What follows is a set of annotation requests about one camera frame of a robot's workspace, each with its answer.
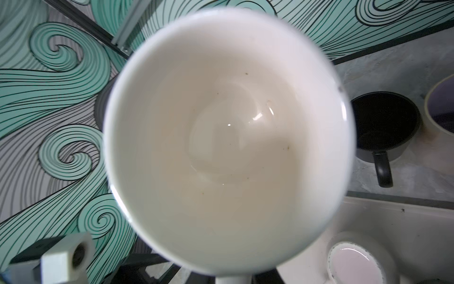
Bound white ribbed mug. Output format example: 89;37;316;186
103;8;356;284

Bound black mug white base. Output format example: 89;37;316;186
351;91;422;188

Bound light pink mug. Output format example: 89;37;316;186
326;231;401;284

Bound beige pink ribbed mug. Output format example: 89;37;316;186
424;75;454;136

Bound aluminium wall rail back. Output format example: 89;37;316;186
111;0;151;56

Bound black corner frame post left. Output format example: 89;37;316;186
44;0;130;60

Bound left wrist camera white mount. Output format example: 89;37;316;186
1;233;95;284

